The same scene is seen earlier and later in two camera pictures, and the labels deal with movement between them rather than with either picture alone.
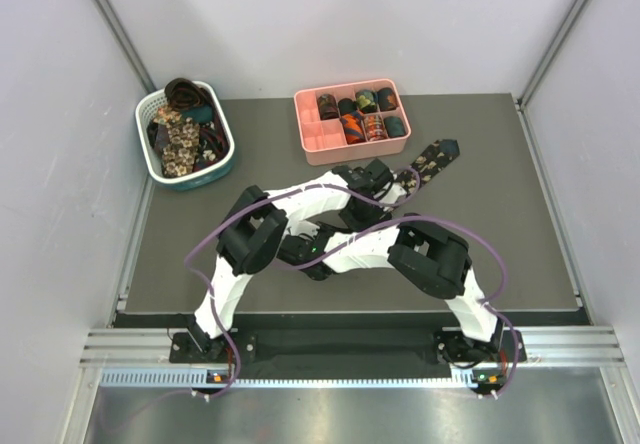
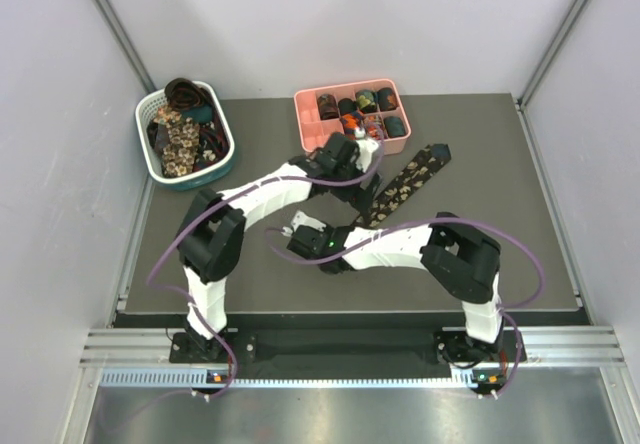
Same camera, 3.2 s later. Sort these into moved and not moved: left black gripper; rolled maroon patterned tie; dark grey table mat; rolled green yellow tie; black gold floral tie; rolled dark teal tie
Moved: left black gripper; black gold floral tie
Not moved: dark grey table mat; rolled dark teal tie; rolled maroon patterned tie; rolled green yellow tie
